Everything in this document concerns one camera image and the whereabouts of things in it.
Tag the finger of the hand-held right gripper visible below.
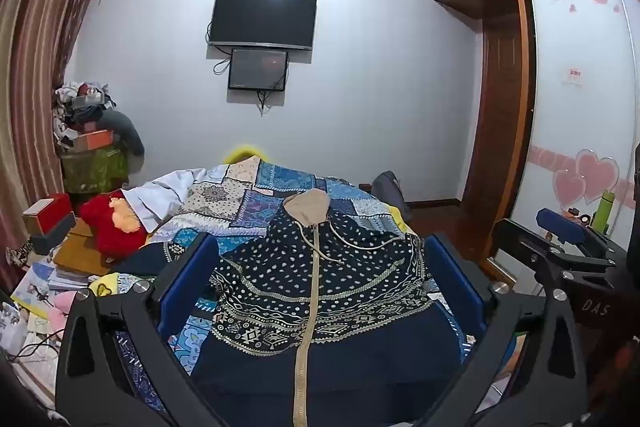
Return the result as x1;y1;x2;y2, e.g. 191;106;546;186
491;218;618;294
536;207;628;261

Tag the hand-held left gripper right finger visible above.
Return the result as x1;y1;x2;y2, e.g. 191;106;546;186
424;233;588;427

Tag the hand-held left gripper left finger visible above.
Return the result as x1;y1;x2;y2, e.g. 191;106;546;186
55;232;236;427

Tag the navy patterned hooded jacket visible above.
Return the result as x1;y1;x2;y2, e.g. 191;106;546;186
112;189;468;427

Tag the pile of mixed clothes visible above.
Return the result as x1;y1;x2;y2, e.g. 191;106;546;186
52;81;118;142

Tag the green bottle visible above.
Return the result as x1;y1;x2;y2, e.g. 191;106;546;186
592;190;614;233

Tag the white cloth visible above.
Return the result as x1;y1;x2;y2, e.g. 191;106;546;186
122;167;211;233

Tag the white heart-print sliding door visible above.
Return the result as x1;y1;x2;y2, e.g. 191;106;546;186
515;0;640;258

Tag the red plush toy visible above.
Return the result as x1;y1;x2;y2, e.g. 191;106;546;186
80;194;148;255

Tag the grey backpack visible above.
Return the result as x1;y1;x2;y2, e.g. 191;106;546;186
371;171;408;210

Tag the blue patchwork blanket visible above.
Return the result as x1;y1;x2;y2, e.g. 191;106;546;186
100;157;501;418

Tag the wooden box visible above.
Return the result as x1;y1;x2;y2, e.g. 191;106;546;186
52;219;118;278

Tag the stack of books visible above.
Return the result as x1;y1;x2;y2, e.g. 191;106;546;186
10;257;101;308

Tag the grey box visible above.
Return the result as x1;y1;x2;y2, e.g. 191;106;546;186
30;212;78;256

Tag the pink plush item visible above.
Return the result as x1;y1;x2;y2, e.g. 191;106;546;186
47;289;77;333

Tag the red box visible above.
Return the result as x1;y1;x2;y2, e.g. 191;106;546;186
22;193;76;233

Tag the orange box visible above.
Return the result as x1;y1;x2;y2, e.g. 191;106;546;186
75;129;114;152

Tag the striped brown curtain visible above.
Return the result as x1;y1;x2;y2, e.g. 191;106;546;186
0;0;116;268

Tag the small black wall monitor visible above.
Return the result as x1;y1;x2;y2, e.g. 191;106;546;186
228;48;290;92

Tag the large black wall television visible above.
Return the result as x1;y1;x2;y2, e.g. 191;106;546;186
207;0;318;52

